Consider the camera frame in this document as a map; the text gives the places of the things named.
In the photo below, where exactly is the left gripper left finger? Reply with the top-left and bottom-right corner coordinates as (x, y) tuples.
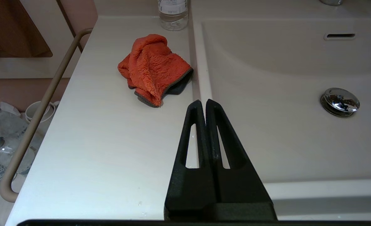
(164, 100), (218, 221)

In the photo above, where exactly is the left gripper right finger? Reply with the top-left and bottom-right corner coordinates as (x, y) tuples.
(206, 99), (273, 204)

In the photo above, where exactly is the orange microfibre cloth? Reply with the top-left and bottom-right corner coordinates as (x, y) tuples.
(117, 34), (194, 108)

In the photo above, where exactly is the white sink basin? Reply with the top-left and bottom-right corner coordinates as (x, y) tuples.
(193, 17), (371, 184)

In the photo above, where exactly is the chrome drain stopper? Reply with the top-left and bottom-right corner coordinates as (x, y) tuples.
(320, 87), (361, 118)

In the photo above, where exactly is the white paper cup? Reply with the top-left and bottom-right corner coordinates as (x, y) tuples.
(25, 100), (61, 123)

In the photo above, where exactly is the empty clear plastic bottle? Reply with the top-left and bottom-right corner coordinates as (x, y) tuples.
(157, 0), (189, 31)

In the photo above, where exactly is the brown leather wall pocket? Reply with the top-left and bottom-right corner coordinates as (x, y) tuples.
(0, 0), (53, 58)

